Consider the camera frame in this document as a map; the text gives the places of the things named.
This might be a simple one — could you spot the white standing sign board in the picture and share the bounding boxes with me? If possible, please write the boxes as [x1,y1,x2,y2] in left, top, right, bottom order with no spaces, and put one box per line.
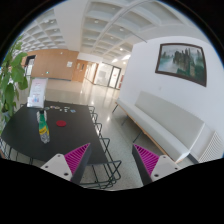
[27,78,48,108]

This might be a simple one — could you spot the red round coaster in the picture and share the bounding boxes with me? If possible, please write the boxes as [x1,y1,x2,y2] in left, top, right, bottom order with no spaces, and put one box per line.
[56,120,67,127]

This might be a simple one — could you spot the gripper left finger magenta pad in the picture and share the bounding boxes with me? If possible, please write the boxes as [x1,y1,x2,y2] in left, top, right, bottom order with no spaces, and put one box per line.
[42,143,92,185]

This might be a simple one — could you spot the green leafy plant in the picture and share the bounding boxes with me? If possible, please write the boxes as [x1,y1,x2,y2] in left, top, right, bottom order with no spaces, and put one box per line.
[0,36,28,123]

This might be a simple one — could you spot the small items on table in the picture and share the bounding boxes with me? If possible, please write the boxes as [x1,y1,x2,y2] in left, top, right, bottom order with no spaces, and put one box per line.
[44,105,76,113]

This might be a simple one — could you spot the white wall radiator grille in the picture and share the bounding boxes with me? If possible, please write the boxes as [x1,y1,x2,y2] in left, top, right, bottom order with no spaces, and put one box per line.
[199,132,224,163]

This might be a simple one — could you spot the framed landscape painting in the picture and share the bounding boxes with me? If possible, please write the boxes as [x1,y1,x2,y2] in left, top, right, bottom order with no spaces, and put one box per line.
[155,43,207,87]

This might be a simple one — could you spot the white wall bench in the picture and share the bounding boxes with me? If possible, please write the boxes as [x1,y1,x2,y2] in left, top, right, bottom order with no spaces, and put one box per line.
[117,91,205,162]

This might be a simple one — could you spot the black wire-frame table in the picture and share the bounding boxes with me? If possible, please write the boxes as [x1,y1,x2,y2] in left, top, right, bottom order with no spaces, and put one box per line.
[1,101,121,189]

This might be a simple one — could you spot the clear plastic water bottle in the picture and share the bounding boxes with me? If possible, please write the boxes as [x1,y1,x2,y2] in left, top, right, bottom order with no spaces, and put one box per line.
[39,120,50,143]

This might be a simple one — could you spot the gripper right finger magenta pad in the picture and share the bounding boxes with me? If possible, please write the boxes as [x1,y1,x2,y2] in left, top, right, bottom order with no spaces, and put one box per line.
[132,144,180,185]

